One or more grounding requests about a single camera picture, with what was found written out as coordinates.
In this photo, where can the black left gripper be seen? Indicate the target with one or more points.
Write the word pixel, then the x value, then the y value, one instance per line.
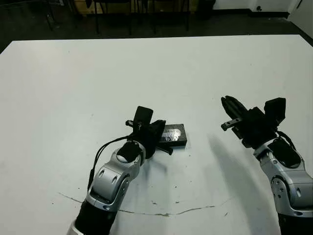
pixel 146 139

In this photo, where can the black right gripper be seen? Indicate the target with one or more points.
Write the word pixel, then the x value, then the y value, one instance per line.
pixel 256 127

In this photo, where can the black box lid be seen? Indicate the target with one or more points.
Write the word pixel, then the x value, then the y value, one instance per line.
pixel 174 133

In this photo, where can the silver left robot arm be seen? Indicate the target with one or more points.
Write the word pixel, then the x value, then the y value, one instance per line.
pixel 110 176

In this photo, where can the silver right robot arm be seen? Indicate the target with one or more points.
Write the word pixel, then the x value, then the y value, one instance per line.
pixel 288 178

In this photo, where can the black waste bin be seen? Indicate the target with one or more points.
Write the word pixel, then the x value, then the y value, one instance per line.
pixel 206 8

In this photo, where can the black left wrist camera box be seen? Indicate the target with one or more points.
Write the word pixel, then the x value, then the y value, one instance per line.
pixel 143 116

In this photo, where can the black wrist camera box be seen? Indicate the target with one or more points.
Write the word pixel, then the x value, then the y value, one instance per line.
pixel 275 109
pixel 143 116

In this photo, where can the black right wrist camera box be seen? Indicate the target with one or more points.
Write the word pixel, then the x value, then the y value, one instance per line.
pixel 275 109

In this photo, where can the small round black wall fixture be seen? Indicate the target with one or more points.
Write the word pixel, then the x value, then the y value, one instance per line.
pixel 258 7

